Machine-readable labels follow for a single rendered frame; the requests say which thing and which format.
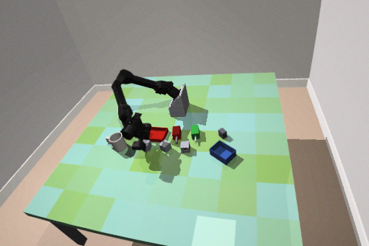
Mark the red tray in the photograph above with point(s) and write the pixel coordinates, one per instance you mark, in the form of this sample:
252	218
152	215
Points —
158	134

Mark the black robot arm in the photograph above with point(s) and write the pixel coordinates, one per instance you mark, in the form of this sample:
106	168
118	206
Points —
132	124

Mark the green gauge with short grey pin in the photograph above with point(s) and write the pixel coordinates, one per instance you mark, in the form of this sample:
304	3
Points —
195	132

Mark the grey mug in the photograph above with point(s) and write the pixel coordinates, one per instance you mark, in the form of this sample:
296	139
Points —
117	141

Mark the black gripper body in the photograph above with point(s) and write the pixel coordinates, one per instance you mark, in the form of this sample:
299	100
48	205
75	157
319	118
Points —
140	134

